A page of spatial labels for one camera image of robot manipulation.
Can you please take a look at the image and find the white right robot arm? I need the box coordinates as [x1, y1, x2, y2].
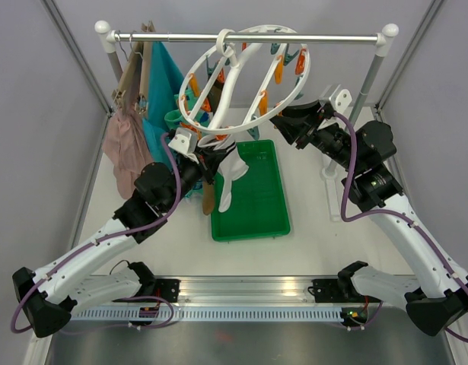
[270, 100, 468, 336]

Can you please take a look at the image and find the teal shirt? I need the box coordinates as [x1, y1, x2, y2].
[142, 42, 183, 168]

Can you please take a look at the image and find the white black striped sock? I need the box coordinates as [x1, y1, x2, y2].
[199, 135, 249, 213]

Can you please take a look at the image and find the white round clip hanger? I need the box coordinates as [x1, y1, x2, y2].
[178, 43, 301, 134]

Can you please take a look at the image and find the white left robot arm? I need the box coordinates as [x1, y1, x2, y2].
[11, 148, 228, 338]

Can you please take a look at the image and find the white metal clothes rack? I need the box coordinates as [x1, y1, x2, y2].
[95, 20, 400, 221]

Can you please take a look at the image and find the grey clothes peg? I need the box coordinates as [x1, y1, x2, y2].
[247, 126, 260, 141]

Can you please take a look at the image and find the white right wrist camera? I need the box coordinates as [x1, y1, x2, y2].
[319, 84, 352, 114]

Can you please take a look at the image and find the pink garment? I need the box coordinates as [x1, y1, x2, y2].
[102, 106, 154, 201]

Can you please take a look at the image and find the green plastic tray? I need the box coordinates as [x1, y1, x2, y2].
[211, 140, 291, 242]

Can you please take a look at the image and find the brown sock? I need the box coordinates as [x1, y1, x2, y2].
[202, 181, 215, 216]
[208, 80, 224, 113]

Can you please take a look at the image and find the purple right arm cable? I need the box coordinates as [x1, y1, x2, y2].
[332, 112, 468, 345]

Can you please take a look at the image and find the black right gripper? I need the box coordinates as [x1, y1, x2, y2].
[268, 98, 362, 173]

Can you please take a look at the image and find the beige wooden hanger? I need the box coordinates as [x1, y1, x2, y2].
[111, 38, 153, 117]

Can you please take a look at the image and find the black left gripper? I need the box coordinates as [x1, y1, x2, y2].
[163, 145, 227, 212]

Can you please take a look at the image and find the mint green patterned sock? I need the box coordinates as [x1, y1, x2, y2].
[185, 180, 203, 199]

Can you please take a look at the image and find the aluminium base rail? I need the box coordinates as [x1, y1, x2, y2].
[43, 275, 458, 324]

